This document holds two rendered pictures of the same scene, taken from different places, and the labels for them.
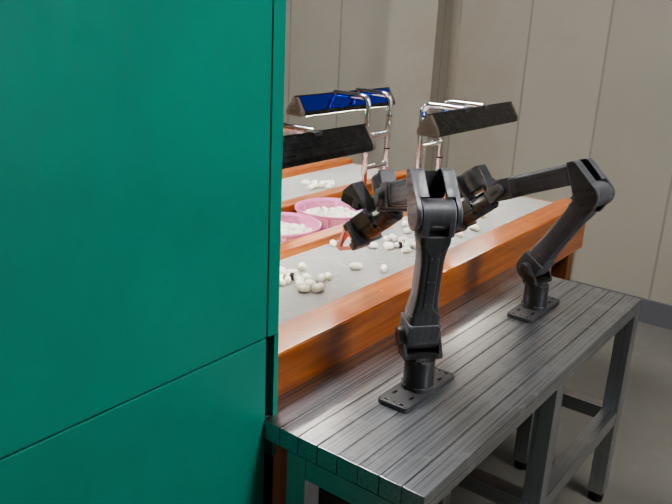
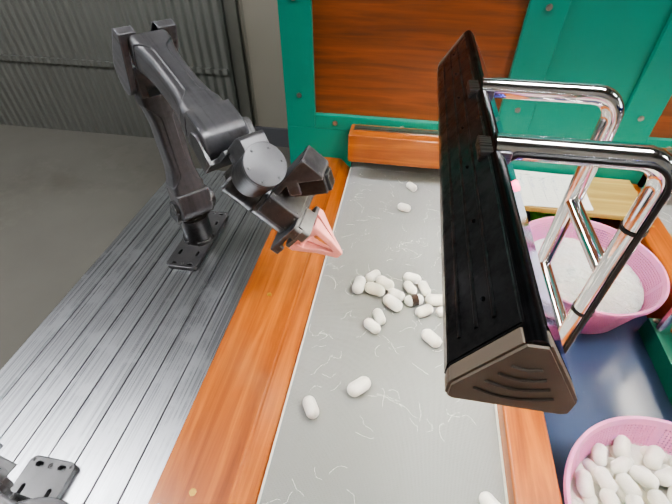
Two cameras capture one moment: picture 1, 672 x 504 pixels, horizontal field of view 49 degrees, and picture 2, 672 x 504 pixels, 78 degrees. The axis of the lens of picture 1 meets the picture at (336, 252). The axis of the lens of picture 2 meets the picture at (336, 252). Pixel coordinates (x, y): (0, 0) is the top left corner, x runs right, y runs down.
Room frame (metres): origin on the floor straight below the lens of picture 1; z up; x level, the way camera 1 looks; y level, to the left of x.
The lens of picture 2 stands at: (2.17, -0.23, 1.30)
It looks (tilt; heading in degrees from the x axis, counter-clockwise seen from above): 43 degrees down; 153
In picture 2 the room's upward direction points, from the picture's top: straight up
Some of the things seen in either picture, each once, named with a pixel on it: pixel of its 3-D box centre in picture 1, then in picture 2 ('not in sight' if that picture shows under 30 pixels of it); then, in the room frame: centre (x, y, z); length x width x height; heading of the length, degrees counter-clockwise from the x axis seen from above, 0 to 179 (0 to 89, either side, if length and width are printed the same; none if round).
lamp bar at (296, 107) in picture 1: (345, 100); not in sight; (2.96, -0.01, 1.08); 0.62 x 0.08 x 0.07; 144
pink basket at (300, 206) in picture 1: (332, 220); not in sight; (2.46, 0.02, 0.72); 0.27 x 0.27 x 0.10
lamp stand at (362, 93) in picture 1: (359, 147); not in sight; (2.92, -0.07, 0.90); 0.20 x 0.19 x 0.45; 144
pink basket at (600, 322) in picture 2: not in sight; (577, 277); (1.88, 0.44, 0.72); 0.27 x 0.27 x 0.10
